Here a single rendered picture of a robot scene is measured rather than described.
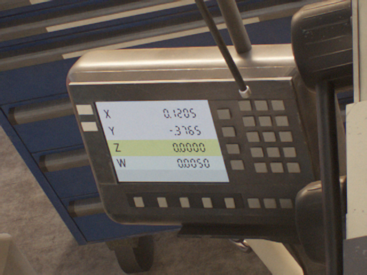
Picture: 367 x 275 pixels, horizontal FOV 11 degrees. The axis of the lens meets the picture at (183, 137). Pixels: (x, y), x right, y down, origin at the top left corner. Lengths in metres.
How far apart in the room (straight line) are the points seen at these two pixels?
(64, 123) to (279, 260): 1.08
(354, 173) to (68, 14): 2.02
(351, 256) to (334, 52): 0.27
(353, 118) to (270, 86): 0.91
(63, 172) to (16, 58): 0.34
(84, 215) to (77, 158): 0.17
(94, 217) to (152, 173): 1.35
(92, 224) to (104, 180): 1.33
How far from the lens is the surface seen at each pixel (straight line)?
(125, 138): 2.30
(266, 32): 3.21
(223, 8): 2.17
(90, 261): 3.92
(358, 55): 1.34
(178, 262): 3.83
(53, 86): 3.38
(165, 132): 2.27
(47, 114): 3.40
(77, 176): 3.56
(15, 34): 3.26
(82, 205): 3.60
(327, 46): 1.41
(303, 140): 2.19
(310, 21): 1.42
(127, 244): 3.75
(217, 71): 2.21
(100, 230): 3.69
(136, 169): 2.32
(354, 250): 1.17
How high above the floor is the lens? 2.76
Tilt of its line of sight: 43 degrees down
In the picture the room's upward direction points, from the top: 29 degrees counter-clockwise
